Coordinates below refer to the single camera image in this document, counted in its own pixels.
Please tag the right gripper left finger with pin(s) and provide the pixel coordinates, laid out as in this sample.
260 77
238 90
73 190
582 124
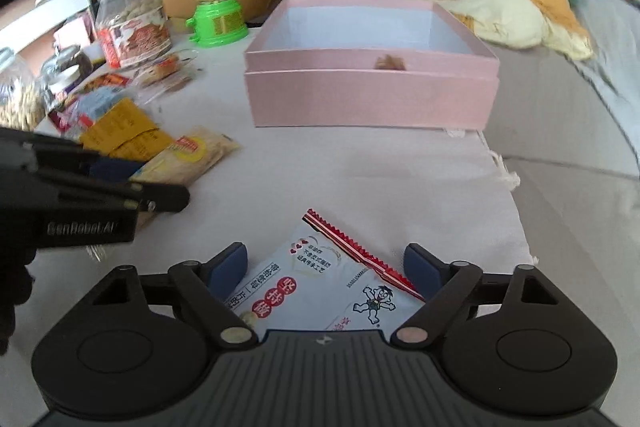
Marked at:
203 288

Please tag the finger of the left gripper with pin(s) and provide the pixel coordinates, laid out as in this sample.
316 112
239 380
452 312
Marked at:
152 197
35 152

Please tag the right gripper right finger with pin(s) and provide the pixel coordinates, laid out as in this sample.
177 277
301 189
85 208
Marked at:
446 289

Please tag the pale yellow snack packet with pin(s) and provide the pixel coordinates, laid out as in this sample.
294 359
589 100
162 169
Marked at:
188 158

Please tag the white red snack packet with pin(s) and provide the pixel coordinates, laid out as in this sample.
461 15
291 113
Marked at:
323 280

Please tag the clear bread packet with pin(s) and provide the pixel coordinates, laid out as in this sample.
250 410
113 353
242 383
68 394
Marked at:
163 67

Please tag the blue candy packet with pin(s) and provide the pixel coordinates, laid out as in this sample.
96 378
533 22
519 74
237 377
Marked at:
90 108

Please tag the glass jar with peanuts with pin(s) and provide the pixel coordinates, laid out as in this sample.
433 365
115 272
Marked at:
22 104

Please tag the glass jar dark contents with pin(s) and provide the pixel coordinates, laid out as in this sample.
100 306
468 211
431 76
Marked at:
62 72

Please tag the plastic peanut jar gold lid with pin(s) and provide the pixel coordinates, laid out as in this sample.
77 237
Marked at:
132 32

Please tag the green candy dispenser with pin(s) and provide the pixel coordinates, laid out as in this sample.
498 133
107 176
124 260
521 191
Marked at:
217 23

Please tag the pink cardboard box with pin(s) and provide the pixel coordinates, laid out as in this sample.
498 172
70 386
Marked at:
369 63

